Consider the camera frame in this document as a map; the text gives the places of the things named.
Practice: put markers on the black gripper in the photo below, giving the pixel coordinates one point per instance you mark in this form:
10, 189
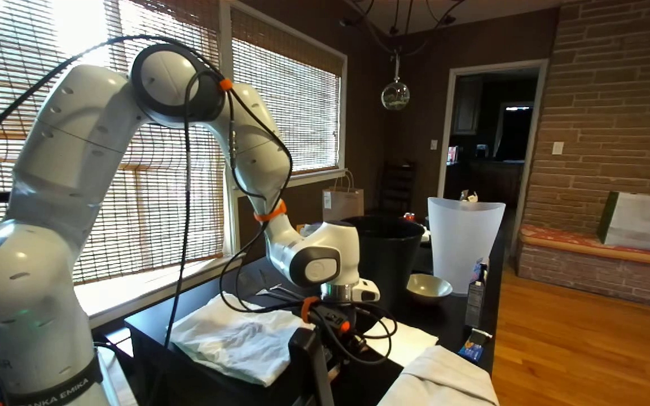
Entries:
332, 322

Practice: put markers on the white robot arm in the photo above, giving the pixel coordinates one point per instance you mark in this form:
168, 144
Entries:
63, 174

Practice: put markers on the black bin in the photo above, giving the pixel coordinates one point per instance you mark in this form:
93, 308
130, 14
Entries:
388, 249

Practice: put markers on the white translucent bin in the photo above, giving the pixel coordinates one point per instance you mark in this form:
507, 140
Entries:
462, 239

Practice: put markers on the white paper napkin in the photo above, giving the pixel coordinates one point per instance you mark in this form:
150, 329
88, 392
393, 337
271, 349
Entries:
399, 341

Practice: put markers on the large white cloth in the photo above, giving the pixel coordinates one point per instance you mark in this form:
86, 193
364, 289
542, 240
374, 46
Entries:
251, 349

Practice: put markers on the grey bowl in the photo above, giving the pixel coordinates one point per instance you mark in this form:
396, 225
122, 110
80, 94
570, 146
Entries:
428, 288

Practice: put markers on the white cloth at table edge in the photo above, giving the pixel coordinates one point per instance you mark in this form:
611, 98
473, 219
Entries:
440, 378

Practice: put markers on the spray bottle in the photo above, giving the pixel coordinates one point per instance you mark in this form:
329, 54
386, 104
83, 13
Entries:
475, 294

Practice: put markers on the blue card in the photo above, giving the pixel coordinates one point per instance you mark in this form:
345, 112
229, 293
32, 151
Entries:
473, 350

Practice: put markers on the white cushion on bench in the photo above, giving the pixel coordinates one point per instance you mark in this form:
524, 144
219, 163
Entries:
625, 219

